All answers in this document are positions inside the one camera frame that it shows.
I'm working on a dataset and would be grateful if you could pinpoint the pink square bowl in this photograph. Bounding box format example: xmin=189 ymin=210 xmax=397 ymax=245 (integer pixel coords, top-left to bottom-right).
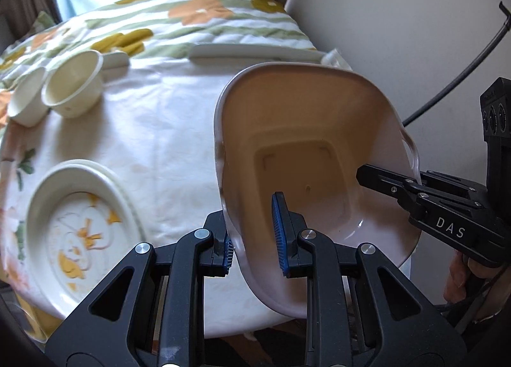
xmin=214 ymin=63 xmax=420 ymax=318

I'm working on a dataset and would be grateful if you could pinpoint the white duck deep plate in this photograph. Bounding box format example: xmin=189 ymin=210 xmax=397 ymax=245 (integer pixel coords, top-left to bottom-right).
xmin=25 ymin=159 xmax=146 ymax=319

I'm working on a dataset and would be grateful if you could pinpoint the cream green bowl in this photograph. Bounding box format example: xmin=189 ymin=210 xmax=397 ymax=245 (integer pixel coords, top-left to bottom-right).
xmin=42 ymin=50 xmax=103 ymax=119

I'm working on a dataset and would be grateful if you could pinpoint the small white bowl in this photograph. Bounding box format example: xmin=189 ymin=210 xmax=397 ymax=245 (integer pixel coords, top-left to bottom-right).
xmin=7 ymin=67 xmax=48 ymax=127

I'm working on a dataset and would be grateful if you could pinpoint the person's right hand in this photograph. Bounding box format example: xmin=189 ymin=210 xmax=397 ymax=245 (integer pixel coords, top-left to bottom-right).
xmin=462 ymin=256 xmax=510 ymax=287

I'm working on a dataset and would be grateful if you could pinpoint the floral white tablecloth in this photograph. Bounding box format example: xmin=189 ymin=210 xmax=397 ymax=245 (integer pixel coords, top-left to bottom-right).
xmin=0 ymin=51 xmax=353 ymax=340

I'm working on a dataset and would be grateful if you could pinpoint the black lamp stand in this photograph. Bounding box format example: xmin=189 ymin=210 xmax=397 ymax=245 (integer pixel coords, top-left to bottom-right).
xmin=402 ymin=1 xmax=511 ymax=128

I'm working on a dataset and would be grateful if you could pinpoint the floral quilt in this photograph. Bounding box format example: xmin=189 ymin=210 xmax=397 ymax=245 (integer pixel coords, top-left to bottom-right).
xmin=1 ymin=0 xmax=314 ymax=91

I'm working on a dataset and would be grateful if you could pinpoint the green patterned pillow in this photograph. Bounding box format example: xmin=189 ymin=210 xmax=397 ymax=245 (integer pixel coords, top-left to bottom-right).
xmin=28 ymin=11 xmax=56 ymax=36

